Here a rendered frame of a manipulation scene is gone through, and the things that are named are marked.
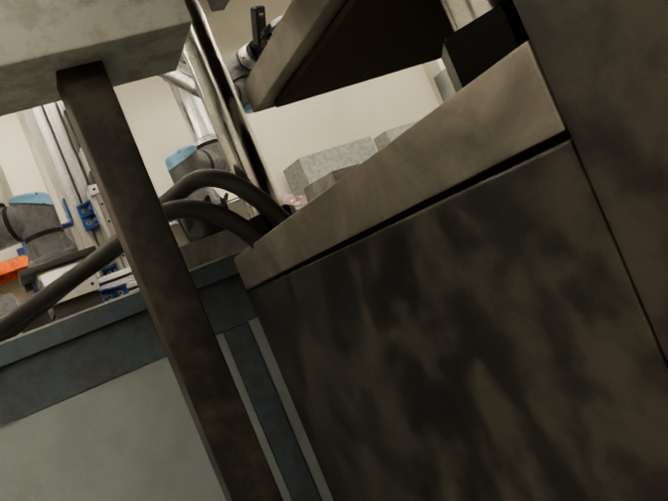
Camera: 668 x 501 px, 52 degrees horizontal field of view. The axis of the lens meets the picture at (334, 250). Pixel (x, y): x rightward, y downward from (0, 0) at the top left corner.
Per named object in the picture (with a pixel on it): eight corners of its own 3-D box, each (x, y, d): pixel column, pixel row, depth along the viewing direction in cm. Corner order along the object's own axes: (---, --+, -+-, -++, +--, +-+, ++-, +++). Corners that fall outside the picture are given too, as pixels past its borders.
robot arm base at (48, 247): (30, 276, 212) (18, 247, 213) (79, 259, 219) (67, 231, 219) (30, 268, 199) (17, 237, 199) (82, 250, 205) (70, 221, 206)
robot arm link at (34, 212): (54, 226, 203) (37, 183, 203) (12, 243, 203) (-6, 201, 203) (70, 228, 215) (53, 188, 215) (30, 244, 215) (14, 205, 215)
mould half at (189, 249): (148, 305, 181) (128, 257, 182) (238, 269, 191) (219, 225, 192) (172, 281, 135) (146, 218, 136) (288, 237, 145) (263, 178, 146)
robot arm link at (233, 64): (239, 86, 232) (229, 64, 232) (259, 72, 225) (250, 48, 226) (223, 87, 226) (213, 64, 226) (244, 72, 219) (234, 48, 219)
